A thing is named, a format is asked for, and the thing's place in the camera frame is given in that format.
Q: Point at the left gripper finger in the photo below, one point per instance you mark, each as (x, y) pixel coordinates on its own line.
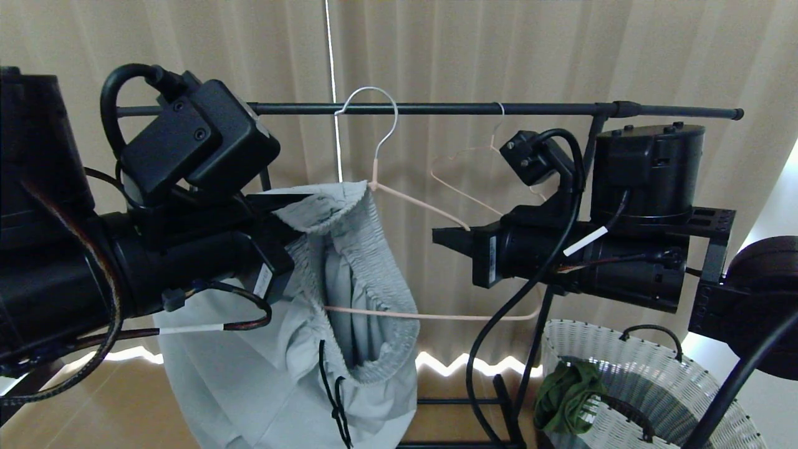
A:
(268, 204)

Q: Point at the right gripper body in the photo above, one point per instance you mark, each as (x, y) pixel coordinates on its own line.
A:
(517, 255)

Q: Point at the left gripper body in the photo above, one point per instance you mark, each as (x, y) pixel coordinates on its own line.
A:
(187, 262)

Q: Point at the pink clothes hanger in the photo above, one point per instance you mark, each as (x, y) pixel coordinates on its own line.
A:
(502, 111)
(376, 171)

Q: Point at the pale grey shorts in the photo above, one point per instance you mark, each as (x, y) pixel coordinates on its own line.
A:
(249, 386)

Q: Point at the green printed garment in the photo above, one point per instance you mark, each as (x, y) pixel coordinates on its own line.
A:
(567, 399)

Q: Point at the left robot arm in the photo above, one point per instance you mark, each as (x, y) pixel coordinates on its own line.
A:
(37, 156)

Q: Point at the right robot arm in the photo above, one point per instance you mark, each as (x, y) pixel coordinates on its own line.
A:
(648, 174)

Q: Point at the black clothes rack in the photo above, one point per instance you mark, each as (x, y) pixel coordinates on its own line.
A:
(436, 108)

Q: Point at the white laundry basket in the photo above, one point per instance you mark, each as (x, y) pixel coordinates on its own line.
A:
(654, 374)

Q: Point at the beige curtain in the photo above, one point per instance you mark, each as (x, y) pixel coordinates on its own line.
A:
(187, 37)

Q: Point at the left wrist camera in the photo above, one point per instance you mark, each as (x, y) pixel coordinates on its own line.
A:
(199, 137)

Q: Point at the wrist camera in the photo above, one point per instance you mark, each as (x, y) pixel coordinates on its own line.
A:
(530, 156)
(199, 137)

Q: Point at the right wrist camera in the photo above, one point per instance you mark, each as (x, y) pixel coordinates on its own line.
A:
(530, 156)

